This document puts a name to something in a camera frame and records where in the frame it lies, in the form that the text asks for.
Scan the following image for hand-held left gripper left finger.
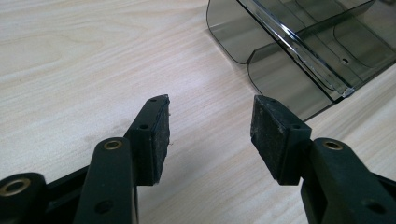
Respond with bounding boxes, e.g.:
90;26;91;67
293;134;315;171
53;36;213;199
123;94;171;187

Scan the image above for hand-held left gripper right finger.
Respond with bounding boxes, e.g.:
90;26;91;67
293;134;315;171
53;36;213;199
249;94;313;187

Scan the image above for smoky clear plastic compartment box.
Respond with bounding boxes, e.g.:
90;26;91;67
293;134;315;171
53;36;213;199
205;0;396;122

